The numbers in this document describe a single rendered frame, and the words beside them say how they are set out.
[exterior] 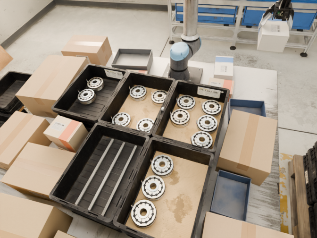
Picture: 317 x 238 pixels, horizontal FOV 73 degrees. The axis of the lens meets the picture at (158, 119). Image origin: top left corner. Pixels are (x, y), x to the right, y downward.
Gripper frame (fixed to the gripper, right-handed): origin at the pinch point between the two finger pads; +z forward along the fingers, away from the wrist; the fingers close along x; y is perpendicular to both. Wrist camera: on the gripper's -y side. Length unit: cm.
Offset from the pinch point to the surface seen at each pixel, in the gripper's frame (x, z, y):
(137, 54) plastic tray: -87, 36, -13
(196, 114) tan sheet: -31, 28, 41
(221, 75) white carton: -21.4, 33.1, 2.7
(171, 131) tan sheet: -41, 28, 56
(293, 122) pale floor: 52, 111, -33
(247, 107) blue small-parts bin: -2.2, 40.9, 19.8
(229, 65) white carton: -17.8, 32.5, -7.3
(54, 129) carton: -97, 19, 74
